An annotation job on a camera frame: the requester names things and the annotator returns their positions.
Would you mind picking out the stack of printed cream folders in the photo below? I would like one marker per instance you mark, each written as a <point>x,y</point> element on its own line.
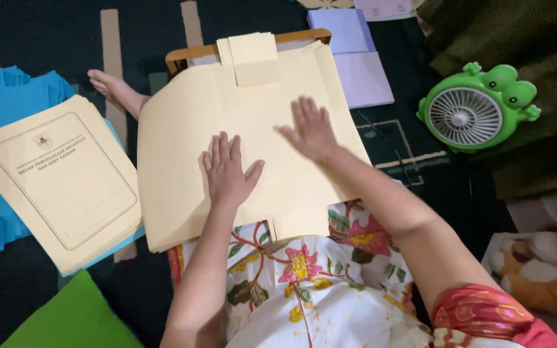
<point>61,183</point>

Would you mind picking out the small brown wooden table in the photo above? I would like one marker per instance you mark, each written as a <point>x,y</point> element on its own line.
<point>182,57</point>

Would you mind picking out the periwinkle blue folder stack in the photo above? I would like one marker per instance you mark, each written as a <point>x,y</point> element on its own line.
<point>339,29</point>

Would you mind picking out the olive green blanket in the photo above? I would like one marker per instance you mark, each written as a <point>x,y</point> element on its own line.
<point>525,38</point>

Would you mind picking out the stack of plain cream folder sheets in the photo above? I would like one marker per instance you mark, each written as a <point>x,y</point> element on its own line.
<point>186,145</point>

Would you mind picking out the white floral dress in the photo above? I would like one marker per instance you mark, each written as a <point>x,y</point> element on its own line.
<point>327,299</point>

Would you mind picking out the person's bare foot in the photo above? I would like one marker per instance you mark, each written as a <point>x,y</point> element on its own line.
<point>114,89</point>

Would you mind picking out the pink paper stack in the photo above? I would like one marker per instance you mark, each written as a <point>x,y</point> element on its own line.
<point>385,8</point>

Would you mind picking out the lavender folder stack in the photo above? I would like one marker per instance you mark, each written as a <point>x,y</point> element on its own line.
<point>363,80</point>

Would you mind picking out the brown and white plush toy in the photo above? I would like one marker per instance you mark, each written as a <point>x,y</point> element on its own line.
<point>544,270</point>

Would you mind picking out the green frog desk fan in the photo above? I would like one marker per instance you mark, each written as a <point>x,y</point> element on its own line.
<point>467,116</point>

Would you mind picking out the dark patterned carpet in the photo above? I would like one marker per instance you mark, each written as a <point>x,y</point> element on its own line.
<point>41,34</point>

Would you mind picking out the person's left hand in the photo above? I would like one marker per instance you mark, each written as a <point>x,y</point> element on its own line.
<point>226,176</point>

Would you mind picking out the green pillow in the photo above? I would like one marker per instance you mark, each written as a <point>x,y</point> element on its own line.
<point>73,314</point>

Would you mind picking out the person's right hand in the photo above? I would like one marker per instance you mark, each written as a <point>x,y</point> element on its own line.
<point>313,135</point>

